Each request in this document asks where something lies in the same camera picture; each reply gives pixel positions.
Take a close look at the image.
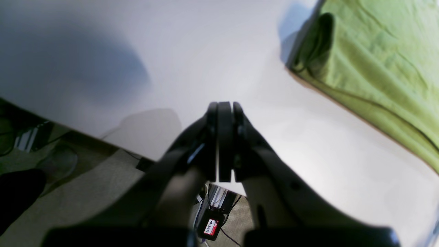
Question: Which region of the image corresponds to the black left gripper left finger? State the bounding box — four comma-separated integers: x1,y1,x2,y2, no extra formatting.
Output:
42,103,218,247

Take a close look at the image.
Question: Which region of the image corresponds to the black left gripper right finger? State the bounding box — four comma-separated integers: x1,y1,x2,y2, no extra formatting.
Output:
233,102,401,247

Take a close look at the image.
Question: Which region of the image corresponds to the green t-shirt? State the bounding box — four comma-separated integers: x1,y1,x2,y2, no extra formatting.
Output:
288,0,439,172

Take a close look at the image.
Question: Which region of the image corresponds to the black box with red label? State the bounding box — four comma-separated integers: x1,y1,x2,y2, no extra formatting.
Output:
196,209,225,241

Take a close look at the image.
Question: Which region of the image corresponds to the aluminium frame leg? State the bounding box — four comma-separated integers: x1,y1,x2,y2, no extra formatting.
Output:
206,184,241,213

